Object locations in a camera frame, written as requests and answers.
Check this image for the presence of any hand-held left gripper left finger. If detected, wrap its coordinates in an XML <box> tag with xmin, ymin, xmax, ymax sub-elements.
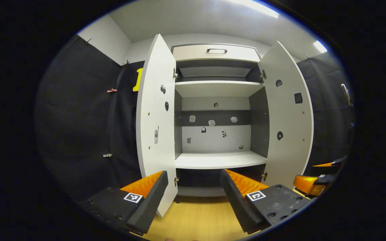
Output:
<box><xmin>78</xmin><ymin>170</ymin><xmax>169</xmax><ymax>235</ymax></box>

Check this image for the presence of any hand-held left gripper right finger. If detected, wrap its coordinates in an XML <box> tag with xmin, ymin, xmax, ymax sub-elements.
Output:
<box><xmin>220</xmin><ymin>169</ymin><xmax>311</xmax><ymax>235</ymax></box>

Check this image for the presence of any grey cabinet drawer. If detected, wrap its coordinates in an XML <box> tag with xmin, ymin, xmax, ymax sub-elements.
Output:
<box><xmin>172</xmin><ymin>44</ymin><xmax>261</xmax><ymax>62</ymax></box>

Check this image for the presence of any ceiling light strip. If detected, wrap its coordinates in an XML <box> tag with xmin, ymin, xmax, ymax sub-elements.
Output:
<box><xmin>313</xmin><ymin>40</ymin><xmax>328</xmax><ymax>53</ymax></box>

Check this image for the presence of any black backdrop cloth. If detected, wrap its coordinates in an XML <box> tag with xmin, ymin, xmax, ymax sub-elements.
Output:
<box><xmin>35</xmin><ymin>35</ymin><xmax>356</xmax><ymax>201</ymax></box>

